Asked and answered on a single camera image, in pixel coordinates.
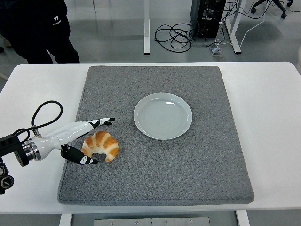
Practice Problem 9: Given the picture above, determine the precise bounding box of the pale grey round plate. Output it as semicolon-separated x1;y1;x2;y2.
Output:
133;92;193;141

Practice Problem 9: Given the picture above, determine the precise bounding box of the white desk leg angled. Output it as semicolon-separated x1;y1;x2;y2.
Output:
224;0;243;55

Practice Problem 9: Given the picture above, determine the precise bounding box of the golden croissant bread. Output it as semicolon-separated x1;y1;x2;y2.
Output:
81;130;119;162

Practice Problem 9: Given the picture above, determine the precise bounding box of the black cable bundle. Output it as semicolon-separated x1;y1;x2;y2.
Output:
154;22;196;52

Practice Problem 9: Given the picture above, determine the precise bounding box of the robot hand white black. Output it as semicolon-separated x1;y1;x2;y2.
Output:
31;117;116;166

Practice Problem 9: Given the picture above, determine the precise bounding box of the white desk leg straight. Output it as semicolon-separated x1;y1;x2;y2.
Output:
143;0;151;56

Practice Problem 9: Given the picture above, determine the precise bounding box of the person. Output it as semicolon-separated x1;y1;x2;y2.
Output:
0;0;80;64

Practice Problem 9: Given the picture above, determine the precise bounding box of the grey metal plate with screws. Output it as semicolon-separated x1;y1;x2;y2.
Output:
93;217;211;226

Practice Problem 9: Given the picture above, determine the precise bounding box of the grey fabric mat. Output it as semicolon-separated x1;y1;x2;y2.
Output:
57;65;256;205

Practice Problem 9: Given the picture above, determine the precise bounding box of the white cable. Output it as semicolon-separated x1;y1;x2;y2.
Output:
215;0;273;48

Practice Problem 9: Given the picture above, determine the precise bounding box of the white table leg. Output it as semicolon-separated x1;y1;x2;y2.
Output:
58;213;73;226
236;210;250;226

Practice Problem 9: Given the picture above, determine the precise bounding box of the metal floor socket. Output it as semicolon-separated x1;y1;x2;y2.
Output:
208;44;223;57

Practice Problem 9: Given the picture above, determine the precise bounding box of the black computer tower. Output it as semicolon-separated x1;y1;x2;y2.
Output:
190;0;227;39

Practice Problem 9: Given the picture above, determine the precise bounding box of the black office chair base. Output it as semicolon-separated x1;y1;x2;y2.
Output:
250;0;294;19

